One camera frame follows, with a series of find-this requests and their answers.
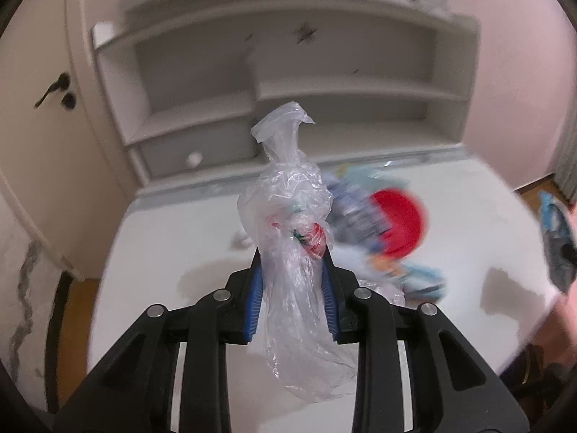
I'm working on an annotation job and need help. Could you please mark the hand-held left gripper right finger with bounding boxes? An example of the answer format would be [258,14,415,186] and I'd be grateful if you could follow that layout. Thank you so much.
[321,250,529,433]

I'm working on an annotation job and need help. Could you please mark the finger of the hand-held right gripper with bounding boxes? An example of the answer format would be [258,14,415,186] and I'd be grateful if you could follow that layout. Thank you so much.
[538,191,577,297]

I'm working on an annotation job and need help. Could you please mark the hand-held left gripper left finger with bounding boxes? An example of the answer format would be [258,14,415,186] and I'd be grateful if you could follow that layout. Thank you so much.
[53,248,264,433]

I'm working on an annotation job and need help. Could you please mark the red green wrapper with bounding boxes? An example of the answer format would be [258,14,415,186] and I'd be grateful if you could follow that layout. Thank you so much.
[288,221,328,261]

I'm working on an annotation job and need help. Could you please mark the clear plastic bag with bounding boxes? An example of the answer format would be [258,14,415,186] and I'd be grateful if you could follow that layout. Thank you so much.
[237,101,406,403]

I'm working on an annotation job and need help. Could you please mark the person's right forearm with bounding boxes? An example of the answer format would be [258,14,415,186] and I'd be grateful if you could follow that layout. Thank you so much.
[529,289,577,368]

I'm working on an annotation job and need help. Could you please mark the light blue snack packet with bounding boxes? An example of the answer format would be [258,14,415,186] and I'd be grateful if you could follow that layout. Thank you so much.
[361,253,450,301]

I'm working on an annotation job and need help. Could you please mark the red round lid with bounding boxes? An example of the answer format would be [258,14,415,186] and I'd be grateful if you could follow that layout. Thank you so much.
[367,188,428,258]

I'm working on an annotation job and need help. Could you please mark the black baseboard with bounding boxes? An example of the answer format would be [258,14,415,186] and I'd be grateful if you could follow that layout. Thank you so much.
[44,271,74,413]

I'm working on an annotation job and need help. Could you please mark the white shelf unit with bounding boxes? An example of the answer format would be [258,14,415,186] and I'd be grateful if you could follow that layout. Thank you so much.
[91,2,479,189]

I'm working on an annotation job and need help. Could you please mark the cream door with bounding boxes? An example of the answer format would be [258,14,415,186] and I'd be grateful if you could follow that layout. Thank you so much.
[0,0,138,283]

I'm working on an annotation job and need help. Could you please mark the black door handle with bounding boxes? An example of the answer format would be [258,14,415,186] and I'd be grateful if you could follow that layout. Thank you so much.
[34,73,72,109]

